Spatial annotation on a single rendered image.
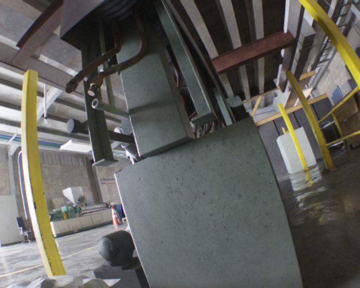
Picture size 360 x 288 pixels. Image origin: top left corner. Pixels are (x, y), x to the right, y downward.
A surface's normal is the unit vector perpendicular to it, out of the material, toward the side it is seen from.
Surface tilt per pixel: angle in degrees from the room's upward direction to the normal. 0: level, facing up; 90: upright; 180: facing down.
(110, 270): 90
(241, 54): 90
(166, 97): 90
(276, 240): 90
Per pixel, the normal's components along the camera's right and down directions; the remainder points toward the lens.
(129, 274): -0.33, -0.14
